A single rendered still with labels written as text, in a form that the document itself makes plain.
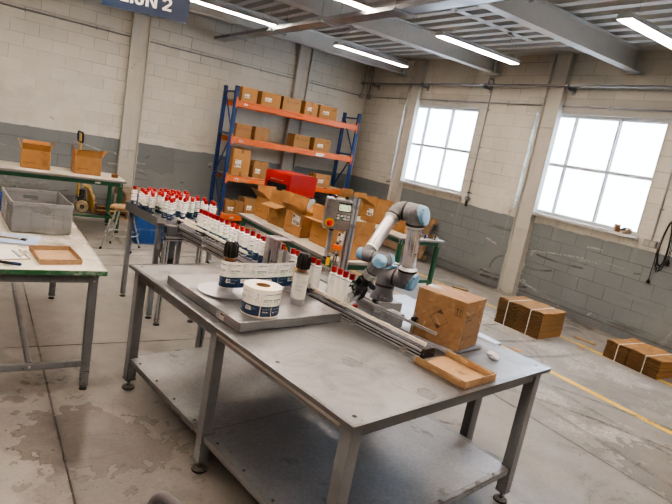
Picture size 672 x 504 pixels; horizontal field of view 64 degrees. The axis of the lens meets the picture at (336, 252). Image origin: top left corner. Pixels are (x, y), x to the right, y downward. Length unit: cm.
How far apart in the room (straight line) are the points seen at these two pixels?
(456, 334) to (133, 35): 860
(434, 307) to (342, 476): 118
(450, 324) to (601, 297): 546
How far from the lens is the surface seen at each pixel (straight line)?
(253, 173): 1051
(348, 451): 213
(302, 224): 570
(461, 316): 293
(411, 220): 325
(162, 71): 1064
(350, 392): 227
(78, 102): 1036
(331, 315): 303
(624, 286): 813
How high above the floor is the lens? 179
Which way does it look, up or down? 11 degrees down
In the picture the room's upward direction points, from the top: 11 degrees clockwise
